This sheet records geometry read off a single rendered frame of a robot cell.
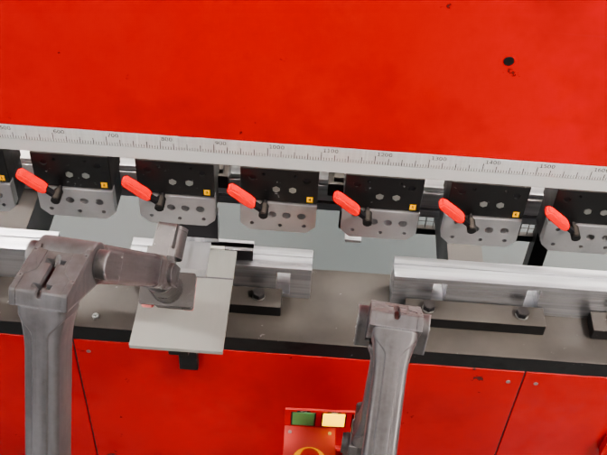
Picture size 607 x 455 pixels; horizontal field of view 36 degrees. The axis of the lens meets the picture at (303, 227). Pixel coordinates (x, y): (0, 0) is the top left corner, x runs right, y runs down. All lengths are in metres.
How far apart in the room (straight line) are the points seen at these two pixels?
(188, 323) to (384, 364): 0.63
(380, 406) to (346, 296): 0.78
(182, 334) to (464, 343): 0.60
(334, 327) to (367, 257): 1.34
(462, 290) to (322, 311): 0.31
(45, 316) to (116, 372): 0.97
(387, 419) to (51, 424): 0.44
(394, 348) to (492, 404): 0.87
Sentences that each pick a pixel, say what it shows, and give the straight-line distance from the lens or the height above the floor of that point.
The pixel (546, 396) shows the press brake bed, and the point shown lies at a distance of 2.16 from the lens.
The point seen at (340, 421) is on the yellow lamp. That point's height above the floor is 0.81.
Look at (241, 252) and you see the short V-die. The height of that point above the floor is 0.99.
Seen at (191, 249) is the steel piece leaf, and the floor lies 1.00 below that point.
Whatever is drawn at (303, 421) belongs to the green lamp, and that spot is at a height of 0.80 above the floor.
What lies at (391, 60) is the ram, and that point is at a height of 1.53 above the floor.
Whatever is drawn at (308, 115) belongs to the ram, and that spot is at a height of 1.40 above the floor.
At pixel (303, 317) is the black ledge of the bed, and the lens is 2.03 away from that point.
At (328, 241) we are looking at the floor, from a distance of 3.38.
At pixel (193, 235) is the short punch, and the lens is 1.97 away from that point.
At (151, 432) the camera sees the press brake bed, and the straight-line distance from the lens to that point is 2.34.
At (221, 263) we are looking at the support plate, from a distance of 1.96.
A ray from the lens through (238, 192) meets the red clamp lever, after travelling 1.77.
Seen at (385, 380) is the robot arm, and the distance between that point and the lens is 1.32.
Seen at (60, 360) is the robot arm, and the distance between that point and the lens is 1.22.
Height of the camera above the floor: 2.46
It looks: 46 degrees down
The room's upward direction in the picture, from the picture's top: 4 degrees clockwise
